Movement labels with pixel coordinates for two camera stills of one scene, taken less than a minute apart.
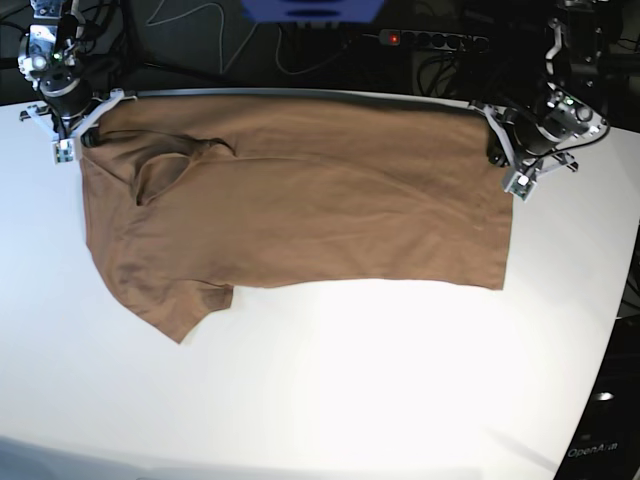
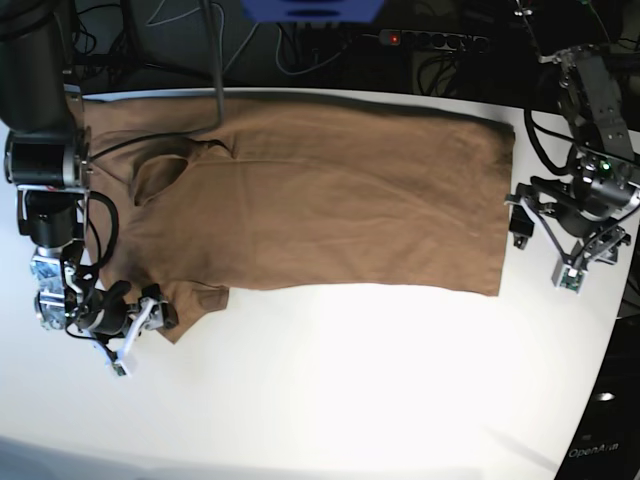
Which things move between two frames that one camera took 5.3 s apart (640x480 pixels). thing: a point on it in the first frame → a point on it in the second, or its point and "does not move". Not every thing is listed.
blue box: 313,11 does not move
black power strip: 396,37 does not move
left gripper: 537,135 → 582,204
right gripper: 67,93 → 111,314
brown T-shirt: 189,197 does not move
